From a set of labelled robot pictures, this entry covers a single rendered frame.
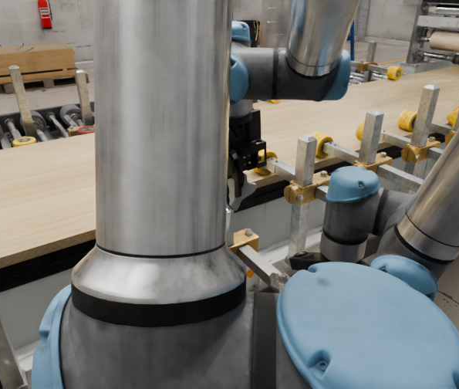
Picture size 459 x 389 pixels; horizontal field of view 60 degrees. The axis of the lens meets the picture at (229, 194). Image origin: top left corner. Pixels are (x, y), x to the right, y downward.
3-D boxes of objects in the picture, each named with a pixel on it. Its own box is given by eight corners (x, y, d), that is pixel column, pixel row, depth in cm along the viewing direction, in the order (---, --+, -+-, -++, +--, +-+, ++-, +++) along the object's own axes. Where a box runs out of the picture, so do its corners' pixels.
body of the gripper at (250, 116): (268, 169, 79) (266, 111, 73) (231, 182, 75) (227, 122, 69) (246, 156, 85) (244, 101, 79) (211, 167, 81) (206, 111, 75)
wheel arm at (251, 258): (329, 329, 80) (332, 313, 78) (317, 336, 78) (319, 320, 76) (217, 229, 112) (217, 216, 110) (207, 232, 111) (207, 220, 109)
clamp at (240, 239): (258, 252, 103) (259, 236, 100) (214, 271, 96) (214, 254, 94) (246, 241, 107) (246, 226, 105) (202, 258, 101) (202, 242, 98)
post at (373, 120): (358, 251, 132) (385, 110, 109) (350, 254, 130) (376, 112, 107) (349, 245, 135) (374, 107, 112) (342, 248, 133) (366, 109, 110)
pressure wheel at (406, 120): (406, 128, 157) (414, 134, 162) (416, 109, 156) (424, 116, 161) (393, 123, 162) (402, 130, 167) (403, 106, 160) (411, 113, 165)
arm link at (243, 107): (224, 98, 67) (201, 88, 73) (226, 123, 69) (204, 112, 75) (260, 89, 70) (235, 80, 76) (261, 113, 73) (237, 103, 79)
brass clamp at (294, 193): (333, 194, 110) (335, 178, 107) (296, 208, 103) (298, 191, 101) (317, 186, 114) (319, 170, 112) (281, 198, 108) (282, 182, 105)
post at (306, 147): (301, 284, 121) (318, 136, 98) (292, 289, 120) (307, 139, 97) (293, 278, 124) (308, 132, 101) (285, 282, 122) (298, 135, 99)
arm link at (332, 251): (312, 228, 68) (345, 214, 72) (309, 250, 70) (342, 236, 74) (345, 251, 62) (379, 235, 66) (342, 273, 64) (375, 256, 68)
